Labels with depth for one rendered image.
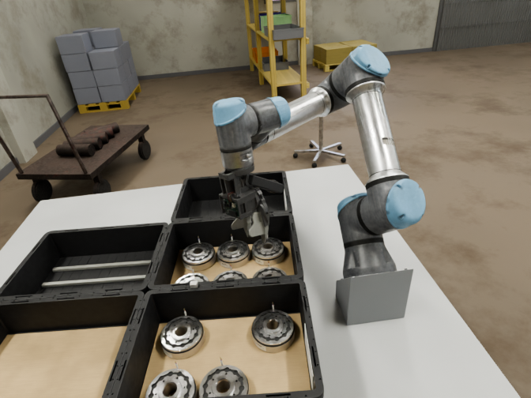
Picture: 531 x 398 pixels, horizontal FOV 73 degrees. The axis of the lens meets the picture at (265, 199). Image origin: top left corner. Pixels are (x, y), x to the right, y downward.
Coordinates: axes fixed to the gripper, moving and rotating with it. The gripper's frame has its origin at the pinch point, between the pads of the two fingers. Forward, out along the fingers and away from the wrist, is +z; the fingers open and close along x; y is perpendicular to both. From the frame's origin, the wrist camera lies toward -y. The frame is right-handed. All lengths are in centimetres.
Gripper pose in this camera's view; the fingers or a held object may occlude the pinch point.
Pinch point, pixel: (257, 234)
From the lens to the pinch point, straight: 95.0
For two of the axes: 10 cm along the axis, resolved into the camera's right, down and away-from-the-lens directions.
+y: -7.0, 3.8, -6.1
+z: 1.4, 9.0, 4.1
